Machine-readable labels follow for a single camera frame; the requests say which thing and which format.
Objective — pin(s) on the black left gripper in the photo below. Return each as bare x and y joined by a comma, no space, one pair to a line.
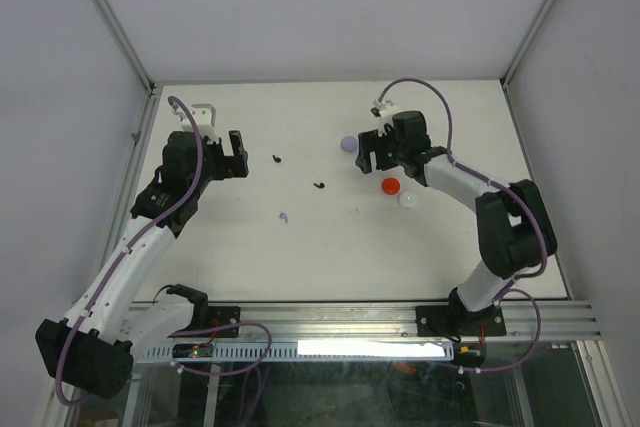
230,166

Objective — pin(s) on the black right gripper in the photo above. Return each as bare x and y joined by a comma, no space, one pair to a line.
371,141

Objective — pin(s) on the orange earbud charging case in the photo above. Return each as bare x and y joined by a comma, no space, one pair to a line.
390,186

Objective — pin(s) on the white earbud charging case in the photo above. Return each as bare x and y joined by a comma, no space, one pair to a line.
407,200

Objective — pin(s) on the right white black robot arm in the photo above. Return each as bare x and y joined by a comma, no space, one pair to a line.
514,231

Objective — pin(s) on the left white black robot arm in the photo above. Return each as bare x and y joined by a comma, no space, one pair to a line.
95,345

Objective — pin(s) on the purple earbud charging case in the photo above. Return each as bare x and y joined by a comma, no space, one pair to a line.
349,144

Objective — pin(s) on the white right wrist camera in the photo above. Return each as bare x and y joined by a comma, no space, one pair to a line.
384,111

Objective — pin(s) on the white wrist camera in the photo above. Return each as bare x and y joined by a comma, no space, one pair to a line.
204,116
384,111

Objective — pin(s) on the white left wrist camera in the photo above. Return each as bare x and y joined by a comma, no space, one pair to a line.
204,116

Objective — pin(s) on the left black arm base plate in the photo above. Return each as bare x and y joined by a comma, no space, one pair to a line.
216,321

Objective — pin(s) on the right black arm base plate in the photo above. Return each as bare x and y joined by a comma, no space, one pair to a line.
443,321

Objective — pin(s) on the white slotted cable duct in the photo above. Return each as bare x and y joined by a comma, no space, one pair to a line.
303,350

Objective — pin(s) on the aluminium mounting rail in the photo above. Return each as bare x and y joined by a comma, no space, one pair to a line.
561,320

